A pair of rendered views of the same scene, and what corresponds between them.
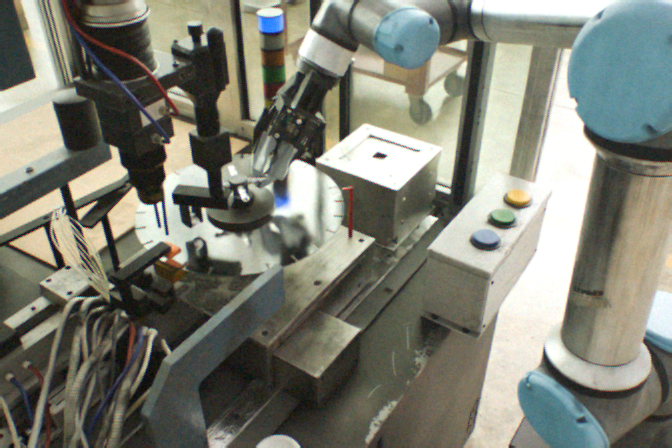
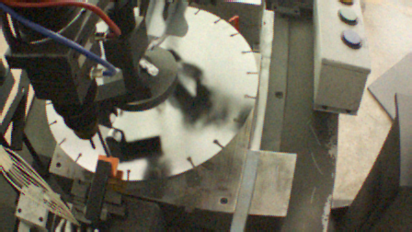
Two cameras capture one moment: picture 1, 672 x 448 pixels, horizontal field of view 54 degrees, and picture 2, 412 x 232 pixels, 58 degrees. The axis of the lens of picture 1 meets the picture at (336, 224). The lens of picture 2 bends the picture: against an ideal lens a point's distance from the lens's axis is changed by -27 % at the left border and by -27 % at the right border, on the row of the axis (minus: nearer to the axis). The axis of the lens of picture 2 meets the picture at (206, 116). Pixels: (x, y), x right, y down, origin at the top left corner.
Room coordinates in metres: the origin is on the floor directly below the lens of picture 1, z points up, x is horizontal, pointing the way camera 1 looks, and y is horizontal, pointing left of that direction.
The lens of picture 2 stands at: (0.41, 0.22, 1.46)
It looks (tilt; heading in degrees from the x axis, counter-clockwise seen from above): 55 degrees down; 340
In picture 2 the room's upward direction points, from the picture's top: 5 degrees counter-clockwise
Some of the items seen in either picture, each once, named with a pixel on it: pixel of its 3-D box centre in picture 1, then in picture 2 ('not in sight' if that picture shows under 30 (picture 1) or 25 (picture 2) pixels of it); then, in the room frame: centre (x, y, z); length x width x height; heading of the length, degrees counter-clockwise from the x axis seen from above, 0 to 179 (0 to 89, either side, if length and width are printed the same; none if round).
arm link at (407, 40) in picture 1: (403, 27); not in sight; (0.86, -0.09, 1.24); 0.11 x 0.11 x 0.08; 34
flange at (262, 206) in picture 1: (240, 200); (137, 70); (0.85, 0.15, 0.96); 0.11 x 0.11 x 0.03
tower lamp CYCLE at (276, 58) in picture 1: (272, 54); not in sight; (1.15, 0.12, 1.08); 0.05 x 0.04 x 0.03; 56
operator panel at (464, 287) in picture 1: (488, 250); (338, 39); (0.90, -0.27, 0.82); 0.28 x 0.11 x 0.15; 146
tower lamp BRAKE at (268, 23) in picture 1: (270, 20); not in sight; (1.15, 0.12, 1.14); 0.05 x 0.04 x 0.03; 56
